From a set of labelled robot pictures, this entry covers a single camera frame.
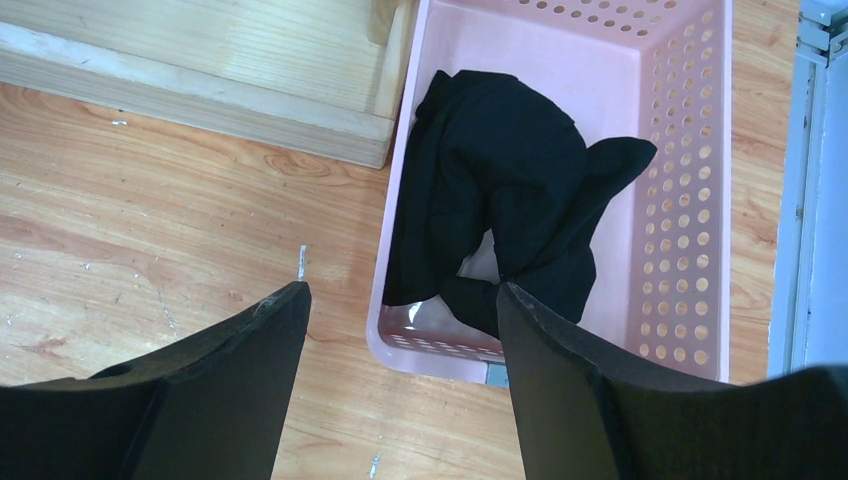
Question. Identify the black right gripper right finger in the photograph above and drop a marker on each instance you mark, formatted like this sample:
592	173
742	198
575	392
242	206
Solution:
587	409

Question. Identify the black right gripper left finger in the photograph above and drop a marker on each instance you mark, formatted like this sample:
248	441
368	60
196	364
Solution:
209	406

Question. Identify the black underwear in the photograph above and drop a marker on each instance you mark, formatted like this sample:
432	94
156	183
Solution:
489	155

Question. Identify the wooden clothes rack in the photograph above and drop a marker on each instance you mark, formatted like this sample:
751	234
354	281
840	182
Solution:
323	77

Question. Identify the pink perforated plastic basket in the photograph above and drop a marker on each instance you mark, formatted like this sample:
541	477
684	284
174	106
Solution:
656	70

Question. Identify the grey aluminium frame rail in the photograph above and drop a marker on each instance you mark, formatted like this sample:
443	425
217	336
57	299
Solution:
809	309

